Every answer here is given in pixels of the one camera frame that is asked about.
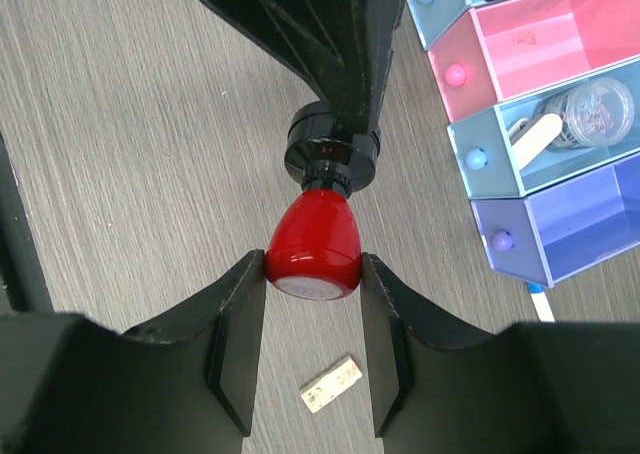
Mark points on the clear tape roll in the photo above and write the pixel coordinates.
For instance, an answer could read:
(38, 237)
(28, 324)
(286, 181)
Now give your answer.
(599, 113)

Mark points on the pink drawer box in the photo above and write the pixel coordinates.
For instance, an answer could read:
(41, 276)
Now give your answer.
(506, 50)

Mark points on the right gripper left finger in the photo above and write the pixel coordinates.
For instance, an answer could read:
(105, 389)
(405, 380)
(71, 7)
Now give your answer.
(181, 382)

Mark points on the pink eraser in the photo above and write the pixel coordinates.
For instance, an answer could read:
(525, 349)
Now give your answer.
(530, 136)

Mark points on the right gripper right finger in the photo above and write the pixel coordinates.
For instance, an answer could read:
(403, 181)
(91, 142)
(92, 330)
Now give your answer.
(441, 385)

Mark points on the red black stamp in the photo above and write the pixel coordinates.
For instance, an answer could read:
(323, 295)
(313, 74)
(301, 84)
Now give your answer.
(315, 251)

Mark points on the blue marker pen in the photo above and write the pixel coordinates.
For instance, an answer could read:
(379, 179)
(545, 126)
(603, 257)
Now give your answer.
(540, 302)

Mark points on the purple drawer box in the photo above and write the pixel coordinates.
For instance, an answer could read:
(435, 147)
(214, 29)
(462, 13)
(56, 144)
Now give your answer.
(553, 234)

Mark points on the beige eraser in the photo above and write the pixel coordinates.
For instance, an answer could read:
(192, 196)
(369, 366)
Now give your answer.
(330, 384)

